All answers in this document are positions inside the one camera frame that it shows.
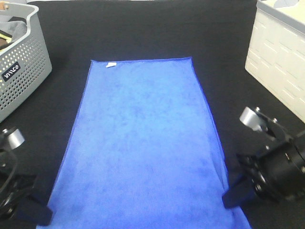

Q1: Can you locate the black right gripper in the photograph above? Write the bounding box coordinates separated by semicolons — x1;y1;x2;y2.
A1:
222;140;305;209

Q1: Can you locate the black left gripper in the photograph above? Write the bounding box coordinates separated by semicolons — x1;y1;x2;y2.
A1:
0;149;53;226

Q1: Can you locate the blue microfibre towel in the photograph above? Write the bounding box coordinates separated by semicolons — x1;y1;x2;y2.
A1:
48;57;250;229

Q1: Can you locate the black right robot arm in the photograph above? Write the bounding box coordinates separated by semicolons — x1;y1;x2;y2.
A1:
222;132;305;208

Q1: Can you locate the white plastic storage crate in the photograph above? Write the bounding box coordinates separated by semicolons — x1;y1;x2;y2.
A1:
245;0;305;121

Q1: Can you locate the grey perforated laundry basket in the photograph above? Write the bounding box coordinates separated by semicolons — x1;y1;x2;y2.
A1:
0;1;52;121

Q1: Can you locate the grey cloth in basket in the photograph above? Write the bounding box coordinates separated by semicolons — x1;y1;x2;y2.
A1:
0;21;27;42

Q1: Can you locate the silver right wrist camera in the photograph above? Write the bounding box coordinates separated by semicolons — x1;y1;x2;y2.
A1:
239;106;268;132

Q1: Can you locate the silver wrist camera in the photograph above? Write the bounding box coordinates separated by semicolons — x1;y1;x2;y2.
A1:
2;127;25;150
239;106;268;132

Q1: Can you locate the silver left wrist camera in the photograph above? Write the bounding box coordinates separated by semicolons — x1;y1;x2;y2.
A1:
2;127;25;150

